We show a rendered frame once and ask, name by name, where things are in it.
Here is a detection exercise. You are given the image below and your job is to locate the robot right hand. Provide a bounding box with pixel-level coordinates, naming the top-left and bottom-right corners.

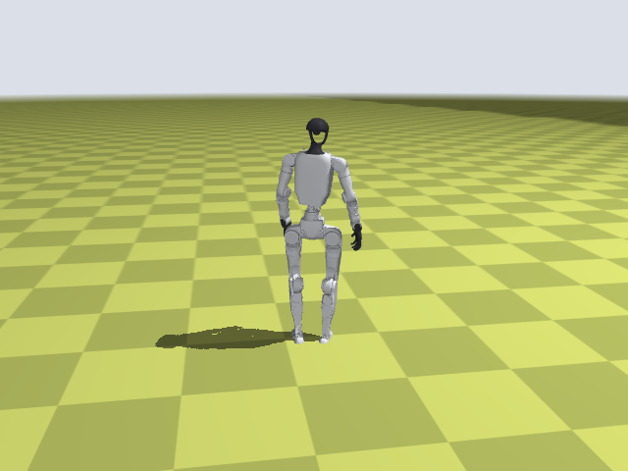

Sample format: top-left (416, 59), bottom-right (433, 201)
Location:
top-left (350, 224), bottom-right (362, 251)

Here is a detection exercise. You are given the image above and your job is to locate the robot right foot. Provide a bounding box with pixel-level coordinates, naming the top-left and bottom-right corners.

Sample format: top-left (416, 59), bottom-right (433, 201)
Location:
top-left (319, 331), bottom-right (333, 343)

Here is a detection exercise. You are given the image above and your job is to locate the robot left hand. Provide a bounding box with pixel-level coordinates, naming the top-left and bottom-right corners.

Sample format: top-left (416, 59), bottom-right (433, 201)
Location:
top-left (281, 219), bottom-right (291, 236)

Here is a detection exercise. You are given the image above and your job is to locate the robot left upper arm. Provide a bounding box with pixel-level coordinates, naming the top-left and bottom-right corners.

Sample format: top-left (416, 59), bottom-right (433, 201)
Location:
top-left (277, 153), bottom-right (297, 198)

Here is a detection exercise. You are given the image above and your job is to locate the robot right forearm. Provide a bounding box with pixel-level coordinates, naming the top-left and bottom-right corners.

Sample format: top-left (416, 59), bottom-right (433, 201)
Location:
top-left (346, 191), bottom-right (362, 229)

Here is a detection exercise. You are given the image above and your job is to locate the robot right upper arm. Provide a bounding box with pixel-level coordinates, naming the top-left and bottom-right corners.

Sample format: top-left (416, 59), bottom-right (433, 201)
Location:
top-left (331, 156), bottom-right (356, 203)

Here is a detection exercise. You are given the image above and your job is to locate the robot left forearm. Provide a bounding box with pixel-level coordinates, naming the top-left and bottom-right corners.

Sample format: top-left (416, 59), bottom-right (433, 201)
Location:
top-left (276, 194), bottom-right (291, 225)

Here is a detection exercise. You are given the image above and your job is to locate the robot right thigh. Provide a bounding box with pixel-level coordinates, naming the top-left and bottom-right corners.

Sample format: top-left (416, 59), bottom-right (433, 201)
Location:
top-left (321, 224), bottom-right (342, 295)

